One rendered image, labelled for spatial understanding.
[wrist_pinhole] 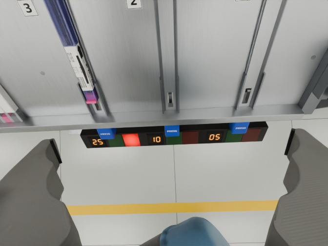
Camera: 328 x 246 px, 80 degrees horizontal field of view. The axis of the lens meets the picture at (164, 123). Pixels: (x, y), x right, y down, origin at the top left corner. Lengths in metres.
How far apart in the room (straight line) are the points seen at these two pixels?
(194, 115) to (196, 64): 0.08
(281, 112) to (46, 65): 0.33
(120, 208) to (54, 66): 0.92
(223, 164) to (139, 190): 0.45
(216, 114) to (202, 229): 0.15
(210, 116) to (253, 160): 0.83
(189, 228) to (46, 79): 0.26
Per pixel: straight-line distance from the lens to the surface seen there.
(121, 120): 0.30
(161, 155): 1.03
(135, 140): 0.38
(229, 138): 0.39
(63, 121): 0.34
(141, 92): 0.28
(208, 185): 1.07
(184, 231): 0.23
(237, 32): 0.26
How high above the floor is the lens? 1.02
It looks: 86 degrees down
